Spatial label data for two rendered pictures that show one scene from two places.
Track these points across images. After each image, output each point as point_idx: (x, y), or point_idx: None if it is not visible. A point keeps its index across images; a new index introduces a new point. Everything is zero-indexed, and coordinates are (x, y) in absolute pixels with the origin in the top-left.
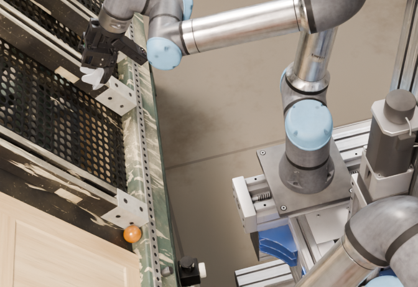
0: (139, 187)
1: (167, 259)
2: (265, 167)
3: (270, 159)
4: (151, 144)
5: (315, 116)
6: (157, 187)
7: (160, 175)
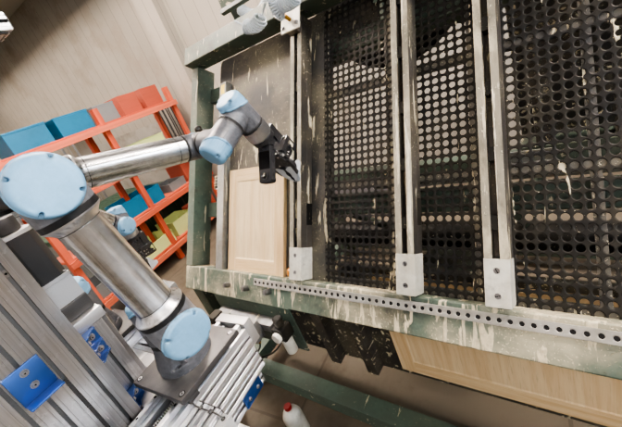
0: (320, 283)
1: (278, 300)
2: (219, 328)
3: (219, 334)
4: (369, 314)
5: None
6: (328, 307)
7: (342, 317)
